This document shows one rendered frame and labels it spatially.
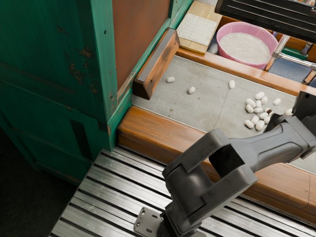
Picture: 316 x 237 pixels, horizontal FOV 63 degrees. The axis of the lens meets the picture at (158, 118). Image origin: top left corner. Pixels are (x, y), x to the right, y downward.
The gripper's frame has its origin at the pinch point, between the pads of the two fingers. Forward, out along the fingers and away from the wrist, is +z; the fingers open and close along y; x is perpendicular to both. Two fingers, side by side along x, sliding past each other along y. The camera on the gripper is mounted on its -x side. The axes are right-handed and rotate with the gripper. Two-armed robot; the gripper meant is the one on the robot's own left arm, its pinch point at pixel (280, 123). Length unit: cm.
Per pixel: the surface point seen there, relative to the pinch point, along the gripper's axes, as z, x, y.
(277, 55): 25.1, -19.4, 4.1
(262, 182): -5.6, 16.7, -1.2
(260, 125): 9.8, 4.2, 2.4
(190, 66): 24.7, -5.5, 32.4
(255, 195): -1.7, 22.9, -2.3
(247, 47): 42.9, -20.0, 13.8
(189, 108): 9.5, 7.3, 26.2
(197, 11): 45, -28, 40
